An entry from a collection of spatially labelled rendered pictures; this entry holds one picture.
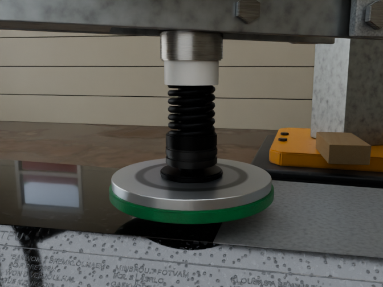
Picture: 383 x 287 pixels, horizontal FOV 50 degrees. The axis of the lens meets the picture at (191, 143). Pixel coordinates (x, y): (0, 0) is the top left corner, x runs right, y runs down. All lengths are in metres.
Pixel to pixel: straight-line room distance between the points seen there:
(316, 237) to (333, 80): 0.88
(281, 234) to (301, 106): 6.15
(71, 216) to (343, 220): 0.36
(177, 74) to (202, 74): 0.03
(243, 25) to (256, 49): 6.13
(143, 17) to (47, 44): 7.29
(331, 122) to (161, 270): 0.97
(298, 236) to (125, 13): 0.32
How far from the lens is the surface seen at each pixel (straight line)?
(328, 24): 0.54
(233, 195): 0.47
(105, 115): 7.31
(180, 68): 0.50
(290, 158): 1.20
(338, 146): 1.08
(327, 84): 1.38
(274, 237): 0.51
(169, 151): 0.53
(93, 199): 0.65
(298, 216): 0.59
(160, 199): 0.46
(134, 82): 7.05
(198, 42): 0.50
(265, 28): 0.50
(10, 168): 0.90
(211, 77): 0.51
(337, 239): 0.53
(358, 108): 1.33
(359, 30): 0.53
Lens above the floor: 1.03
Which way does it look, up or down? 11 degrees down
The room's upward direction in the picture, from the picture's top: straight up
